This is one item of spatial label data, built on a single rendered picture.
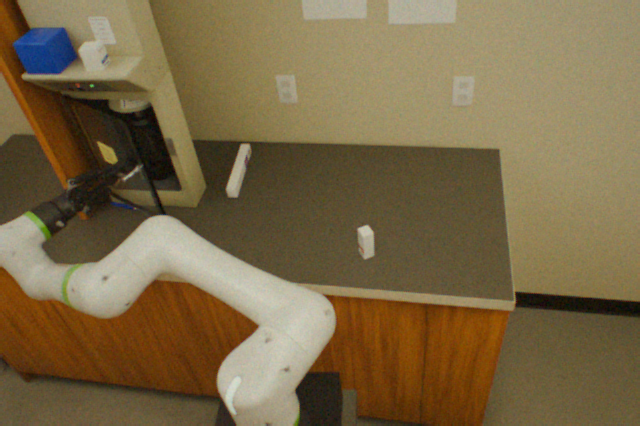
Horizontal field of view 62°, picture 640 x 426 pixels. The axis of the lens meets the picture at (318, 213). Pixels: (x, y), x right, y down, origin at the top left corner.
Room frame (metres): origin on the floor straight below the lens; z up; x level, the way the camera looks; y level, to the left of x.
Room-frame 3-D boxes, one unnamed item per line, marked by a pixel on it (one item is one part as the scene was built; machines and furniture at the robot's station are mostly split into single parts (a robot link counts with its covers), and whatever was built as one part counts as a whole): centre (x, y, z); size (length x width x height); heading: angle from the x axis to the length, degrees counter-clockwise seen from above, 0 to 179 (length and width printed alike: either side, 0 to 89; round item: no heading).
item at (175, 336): (1.48, 0.39, 0.45); 2.05 x 0.67 x 0.90; 75
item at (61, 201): (1.21, 0.70, 1.20); 0.09 x 0.07 x 0.08; 139
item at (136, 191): (1.40, 0.61, 1.19); 0.30 x 0.01 x 0.40; 49
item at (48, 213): (1.15, 0.75, 1.20); 0.12 x 0.06 x 0.09; 49
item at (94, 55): (1.40, 0.55, 1.54); 0.05 x 0.05 x 0.06; 83
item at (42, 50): (1.44, 0.68, 1.56); 0.10 x 0.10 x 0.09; 75
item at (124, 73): (1.41, 0.59, 1.46); 0.32 x 0.11 x 0.10; 75
